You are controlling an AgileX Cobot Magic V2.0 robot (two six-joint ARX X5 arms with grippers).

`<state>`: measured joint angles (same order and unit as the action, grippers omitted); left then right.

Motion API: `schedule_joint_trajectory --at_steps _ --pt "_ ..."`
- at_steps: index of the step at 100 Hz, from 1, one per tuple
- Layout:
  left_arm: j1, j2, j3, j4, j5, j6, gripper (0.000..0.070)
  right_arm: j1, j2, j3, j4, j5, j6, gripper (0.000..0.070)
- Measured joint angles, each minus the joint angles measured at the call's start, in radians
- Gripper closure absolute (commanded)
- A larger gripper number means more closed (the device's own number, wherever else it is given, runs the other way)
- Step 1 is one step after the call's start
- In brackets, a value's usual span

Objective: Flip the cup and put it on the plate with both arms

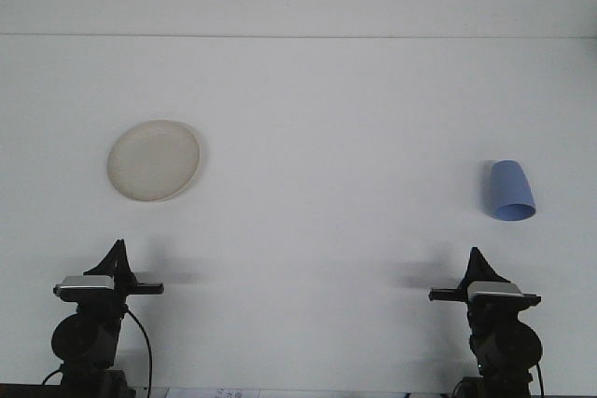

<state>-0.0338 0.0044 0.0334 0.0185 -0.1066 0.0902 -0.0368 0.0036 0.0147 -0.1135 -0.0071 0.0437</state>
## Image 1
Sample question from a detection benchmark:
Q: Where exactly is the pale blue cup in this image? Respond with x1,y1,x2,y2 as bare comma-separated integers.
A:
486,159,537,223

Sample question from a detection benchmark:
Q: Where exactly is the pale round plate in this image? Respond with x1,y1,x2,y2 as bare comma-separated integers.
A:
106,118,203,204

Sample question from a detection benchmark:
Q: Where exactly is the white printed paper sheet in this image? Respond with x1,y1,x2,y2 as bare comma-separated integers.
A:
163,386,263,398

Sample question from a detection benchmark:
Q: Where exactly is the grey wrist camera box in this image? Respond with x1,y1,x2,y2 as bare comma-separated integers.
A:
466,281,527,305
52,275,117,304

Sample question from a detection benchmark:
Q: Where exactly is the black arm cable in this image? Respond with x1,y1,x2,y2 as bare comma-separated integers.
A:
121,305,154,392
533,362,548,398

